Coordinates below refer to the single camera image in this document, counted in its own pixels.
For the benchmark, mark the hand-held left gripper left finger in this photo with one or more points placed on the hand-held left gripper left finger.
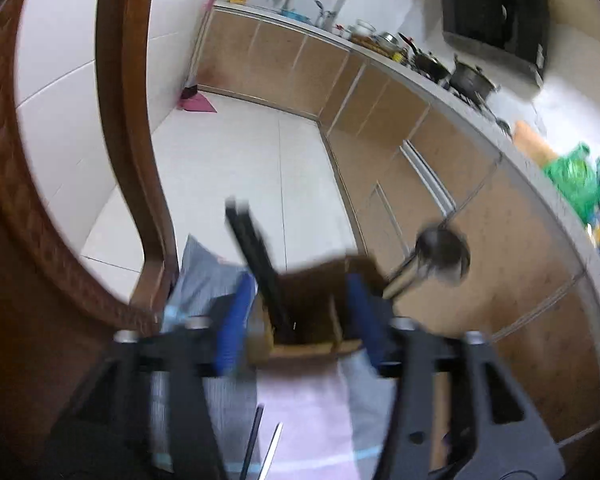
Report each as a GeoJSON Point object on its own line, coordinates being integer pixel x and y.
{"type": "Point", "coordinates": [236, 322]}

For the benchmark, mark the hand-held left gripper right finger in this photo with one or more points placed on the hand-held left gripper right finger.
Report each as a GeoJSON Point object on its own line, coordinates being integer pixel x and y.
{"type": "Point", "coordinates": [366, 320]}

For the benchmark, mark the wooden utensil holder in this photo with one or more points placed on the wooden utensil holder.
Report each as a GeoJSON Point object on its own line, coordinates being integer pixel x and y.
{"type": "Point", "coordinates": [315, 285]}

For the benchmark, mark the metal ladle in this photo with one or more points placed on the metal ladle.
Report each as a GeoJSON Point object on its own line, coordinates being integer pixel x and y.
{"type": "Point", "coordinates": [442, 256]}

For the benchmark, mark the blue striped cloth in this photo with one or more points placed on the blue striped cloth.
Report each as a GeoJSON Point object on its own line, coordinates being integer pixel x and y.
{"type": "Point", "coordinates": [200, 280]}

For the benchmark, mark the pink cloth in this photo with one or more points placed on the pink cloth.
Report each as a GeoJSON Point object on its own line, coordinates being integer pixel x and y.
{"type": "Point", "coordinates": [310, 420]}

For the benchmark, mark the silver chopstick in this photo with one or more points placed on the silver chopstick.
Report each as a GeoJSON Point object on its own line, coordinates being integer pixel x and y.
{"type": "Point", "coordinates": [272, 450]}

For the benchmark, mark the kitchen base cabinets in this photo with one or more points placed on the kitchen base cabinets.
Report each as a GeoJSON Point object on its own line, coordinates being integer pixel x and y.
{"type": "Point", "coordinates": [480, 210]}

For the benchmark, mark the carved wooden chair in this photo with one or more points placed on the carved wooden chair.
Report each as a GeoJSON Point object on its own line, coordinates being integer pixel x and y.
{"type": "Point", "coordinates": [25, 260]}

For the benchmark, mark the green plastic bag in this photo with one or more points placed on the green plastic bag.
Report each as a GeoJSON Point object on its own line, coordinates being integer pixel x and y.
{"type": "Point", "coordinates": [575, 180]}

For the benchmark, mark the lidded cooking pot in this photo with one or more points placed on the lidded cooking pot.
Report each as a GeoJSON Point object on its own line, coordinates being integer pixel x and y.
{"type": "Point", "coordinates": [472, 80]}

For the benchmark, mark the black wok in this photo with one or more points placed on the black wok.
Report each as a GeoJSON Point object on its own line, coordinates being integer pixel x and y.
{"type": "Point", "coordinates": [430, 65]}

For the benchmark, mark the broom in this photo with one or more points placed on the broom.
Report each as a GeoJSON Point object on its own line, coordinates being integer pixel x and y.
{"type": "Point", "coordinates": [200, 45]}

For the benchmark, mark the metal pot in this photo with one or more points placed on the metal pot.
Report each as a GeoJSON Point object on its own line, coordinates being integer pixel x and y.
{"type": "Point", "coordinates": [389, 40]}

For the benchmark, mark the white pot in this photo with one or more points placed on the white pot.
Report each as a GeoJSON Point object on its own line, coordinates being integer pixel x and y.
{"type": "Point", "coordinates": [364, 29]}

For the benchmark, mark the teal sink rack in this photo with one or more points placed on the teal sink rack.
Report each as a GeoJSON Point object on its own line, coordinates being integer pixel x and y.
{"type": "Point", "coordinates": [295, 13]}

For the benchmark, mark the black range hood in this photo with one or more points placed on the black range hood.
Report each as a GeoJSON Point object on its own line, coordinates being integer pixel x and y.
{"type": "Point", "coordinates": [495, 10]}

